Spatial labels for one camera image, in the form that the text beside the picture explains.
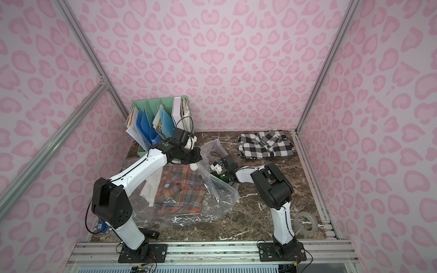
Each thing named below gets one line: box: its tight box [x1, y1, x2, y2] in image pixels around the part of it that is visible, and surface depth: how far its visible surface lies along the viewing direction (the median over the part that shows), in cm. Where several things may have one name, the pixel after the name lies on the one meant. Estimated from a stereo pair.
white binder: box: [171, 96, 184, 131], surface depth 99 cm
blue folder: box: [160, 108, 176, 138], surface depth 97 cm
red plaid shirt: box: [150, 164, 205, 217], surface depth 88 cm
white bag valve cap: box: [190, 162, 199, 171], surface depth 92 cm
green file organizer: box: [124, 95, 194, 158], surface depth 99 cm
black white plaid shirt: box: [237, 130, 295, 159], surface depth 111 cm
